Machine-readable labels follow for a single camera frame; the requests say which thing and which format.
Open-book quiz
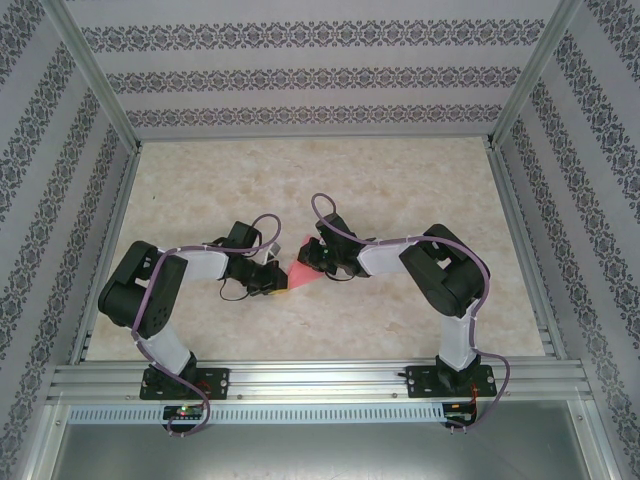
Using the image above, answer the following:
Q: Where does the aluminium corner post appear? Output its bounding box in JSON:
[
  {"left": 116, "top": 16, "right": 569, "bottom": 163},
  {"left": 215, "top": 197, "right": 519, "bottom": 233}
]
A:
[
  {"left": 47, "top": 0, "right": 142, "bottom": 154},
  {"left": 485, "top": 0, "right": 587, "bottom": 151}
]

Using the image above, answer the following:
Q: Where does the grey sheet metal shelf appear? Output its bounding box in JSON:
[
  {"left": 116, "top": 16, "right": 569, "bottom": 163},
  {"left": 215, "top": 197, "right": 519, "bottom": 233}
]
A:
[{"left": 37, "top": 399, "right": 614, "bottom": 480}]

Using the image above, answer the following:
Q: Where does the aluminium side rail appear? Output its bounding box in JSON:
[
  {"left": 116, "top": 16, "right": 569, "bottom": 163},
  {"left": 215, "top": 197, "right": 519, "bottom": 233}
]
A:
[
  {"left": 67, "top": 142, "right": 144, "bottom": 365},
  {"left": 487, "top": 144, "right": 570, "bottom": 360}
]

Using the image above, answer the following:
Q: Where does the pink cloth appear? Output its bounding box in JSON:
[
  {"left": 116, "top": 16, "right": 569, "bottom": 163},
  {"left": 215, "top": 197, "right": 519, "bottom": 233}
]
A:
[{"left": 285, "top": 241, "right": 327, "bottom": 290}]

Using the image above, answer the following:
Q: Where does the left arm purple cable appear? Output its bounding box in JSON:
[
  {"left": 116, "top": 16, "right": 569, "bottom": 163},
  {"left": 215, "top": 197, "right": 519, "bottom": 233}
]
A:
[{"left": 130, "top": 213, "right": 282, "bottom": 439}]

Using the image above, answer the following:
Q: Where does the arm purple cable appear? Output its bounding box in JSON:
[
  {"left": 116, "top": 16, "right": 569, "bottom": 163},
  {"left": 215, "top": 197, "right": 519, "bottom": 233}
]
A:
[
  {"left": 310, "top": 193, "right": 511, "bottom": 436},
  {"left": 130, "top": 213, "right": 282, "bottom": 439}
]

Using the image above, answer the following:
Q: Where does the slotted grey cable duct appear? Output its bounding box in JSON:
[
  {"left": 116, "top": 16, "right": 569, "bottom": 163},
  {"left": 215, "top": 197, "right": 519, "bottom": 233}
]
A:
[{"left": 67, "top": 402, "right": 447, "bottom": 424}]

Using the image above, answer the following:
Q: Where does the left wrist black cable loop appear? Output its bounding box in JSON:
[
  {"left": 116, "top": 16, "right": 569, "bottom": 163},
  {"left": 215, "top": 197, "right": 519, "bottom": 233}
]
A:
[{"left": 219, "top": 279, "right": 256, "bottom": 303}]

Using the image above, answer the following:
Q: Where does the long aluminium mounting rail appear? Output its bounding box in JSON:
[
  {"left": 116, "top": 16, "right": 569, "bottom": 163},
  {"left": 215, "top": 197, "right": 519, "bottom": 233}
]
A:
[{"left": 47, "top": 360, "right": 595, "bottom": 404}]

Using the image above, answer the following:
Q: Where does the circuit board with green light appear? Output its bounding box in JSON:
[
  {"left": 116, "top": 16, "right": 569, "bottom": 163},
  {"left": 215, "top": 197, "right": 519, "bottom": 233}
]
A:
[{"left": 163, "top": 405, "right": 204, "bottom": 420}]

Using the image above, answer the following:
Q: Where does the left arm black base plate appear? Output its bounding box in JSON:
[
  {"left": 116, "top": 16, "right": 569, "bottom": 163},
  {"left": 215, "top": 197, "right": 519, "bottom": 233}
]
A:
[{"left": 141, "top": 367, "right": 231, "bottom": 401}]

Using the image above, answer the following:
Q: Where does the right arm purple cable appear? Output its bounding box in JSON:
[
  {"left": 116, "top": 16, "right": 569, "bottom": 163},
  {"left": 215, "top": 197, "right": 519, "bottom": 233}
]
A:
[{"left": 310, "top": 193, "right": 511, "bottom": 436}]

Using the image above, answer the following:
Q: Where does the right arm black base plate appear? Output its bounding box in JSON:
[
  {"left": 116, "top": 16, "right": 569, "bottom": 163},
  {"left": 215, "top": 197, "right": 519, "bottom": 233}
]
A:
[{"left": 407, "top": 364, "right": 499, "bottom": 400}]

